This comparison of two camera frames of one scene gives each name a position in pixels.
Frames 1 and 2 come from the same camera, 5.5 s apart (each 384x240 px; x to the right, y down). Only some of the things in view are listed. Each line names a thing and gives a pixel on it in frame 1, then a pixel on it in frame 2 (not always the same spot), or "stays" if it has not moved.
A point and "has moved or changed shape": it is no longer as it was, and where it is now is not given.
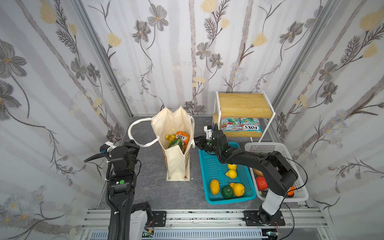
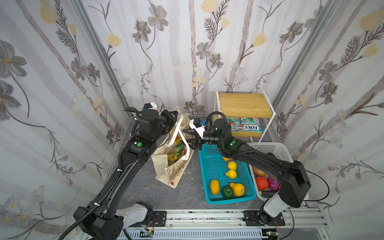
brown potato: x=258 y=172 stays
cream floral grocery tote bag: x=177 y=161 has moved or changed shape
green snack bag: x=176 y=142 to x=176 y=153
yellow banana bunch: x=170 y=138 to x=178 y=140
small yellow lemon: x=232 y=172 stays
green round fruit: x=227 y=192 stays
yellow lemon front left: x=214 y=186 stays
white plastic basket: x=299 y=191 stays
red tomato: x=261 y=183 stays
